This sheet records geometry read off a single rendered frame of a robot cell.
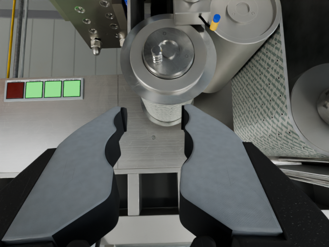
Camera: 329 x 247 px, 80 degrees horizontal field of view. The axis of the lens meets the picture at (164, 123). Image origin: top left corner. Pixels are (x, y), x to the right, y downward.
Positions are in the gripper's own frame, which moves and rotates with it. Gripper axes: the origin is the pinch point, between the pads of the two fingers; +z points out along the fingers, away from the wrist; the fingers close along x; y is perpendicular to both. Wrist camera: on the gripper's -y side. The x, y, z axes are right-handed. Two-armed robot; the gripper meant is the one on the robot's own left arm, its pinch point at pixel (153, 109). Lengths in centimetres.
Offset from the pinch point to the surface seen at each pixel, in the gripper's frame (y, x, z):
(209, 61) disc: 2.4, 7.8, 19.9
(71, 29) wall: 15, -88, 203
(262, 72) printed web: 6.4, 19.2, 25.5
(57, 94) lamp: 19, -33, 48
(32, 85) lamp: 16, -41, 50
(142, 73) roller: 3.3, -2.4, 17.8
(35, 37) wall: 21, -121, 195
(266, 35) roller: -0.6, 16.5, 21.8
